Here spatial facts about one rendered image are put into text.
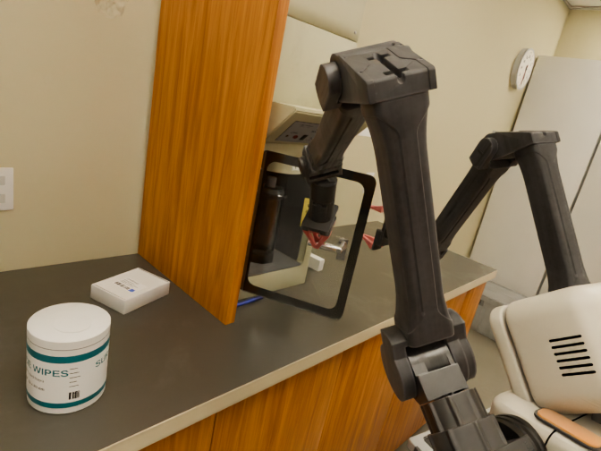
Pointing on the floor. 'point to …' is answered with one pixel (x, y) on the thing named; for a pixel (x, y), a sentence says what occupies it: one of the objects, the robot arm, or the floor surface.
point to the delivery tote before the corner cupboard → (481, 323)
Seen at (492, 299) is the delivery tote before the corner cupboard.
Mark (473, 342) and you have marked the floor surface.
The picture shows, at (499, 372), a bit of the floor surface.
